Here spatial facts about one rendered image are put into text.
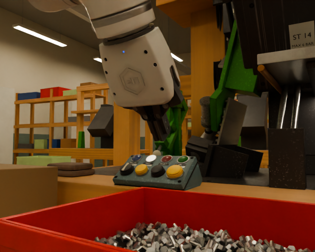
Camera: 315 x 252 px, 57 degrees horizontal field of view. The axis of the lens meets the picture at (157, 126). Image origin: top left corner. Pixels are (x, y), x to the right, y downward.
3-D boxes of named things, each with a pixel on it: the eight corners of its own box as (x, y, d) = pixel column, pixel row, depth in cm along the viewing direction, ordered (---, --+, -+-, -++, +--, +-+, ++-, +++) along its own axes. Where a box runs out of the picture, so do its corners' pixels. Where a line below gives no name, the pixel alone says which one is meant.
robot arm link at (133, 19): (75, 25, 38) (84, 47, 40) (130, 10, 34) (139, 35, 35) (109, 10, 44) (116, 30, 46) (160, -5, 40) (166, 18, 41)
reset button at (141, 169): (144, 176, 54) (142, 171, 53) (134, 175, 55) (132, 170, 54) (150, 168, 55) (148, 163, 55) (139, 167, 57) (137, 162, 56)
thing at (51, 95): (90, 192, 583) (92, 80, 596) (9, 184, 696) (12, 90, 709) (107, 188, 631) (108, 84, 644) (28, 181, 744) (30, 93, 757)
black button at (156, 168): (161, 177, 52) (159, 172, 51) (149, 176, 53) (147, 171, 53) (166, 168, 54) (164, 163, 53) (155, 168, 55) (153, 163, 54)
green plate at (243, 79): (246, 113, 66) (269, 21, 65) (213, 106, 70) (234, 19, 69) (257, 116, 76) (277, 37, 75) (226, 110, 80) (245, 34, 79)
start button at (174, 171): (179, 179, 50) (178, 174, 49) (164, 178, 51) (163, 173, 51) (185, 168, 52) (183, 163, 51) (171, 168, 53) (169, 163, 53)
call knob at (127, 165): (129, 175, 55) (127, 170, 55) (118, 174, 57) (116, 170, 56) (135, 167, 57) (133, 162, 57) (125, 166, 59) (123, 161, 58)
